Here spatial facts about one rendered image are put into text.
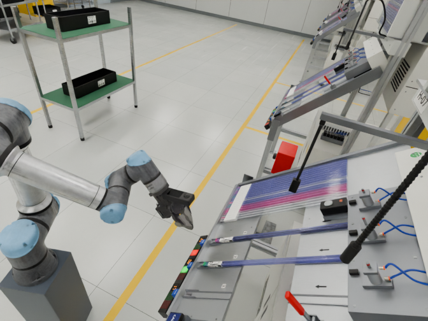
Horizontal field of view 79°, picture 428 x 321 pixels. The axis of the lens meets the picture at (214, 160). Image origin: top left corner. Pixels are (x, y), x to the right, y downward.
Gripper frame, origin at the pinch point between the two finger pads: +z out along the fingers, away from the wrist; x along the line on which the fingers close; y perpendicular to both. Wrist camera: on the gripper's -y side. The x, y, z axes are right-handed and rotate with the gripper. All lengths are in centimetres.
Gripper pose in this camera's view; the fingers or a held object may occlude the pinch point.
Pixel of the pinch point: (192, 226)
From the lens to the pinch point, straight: 103.9
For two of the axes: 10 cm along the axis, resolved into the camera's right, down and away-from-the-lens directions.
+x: -3.8, 5.3, -7.6
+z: 5.1, 8.1, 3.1
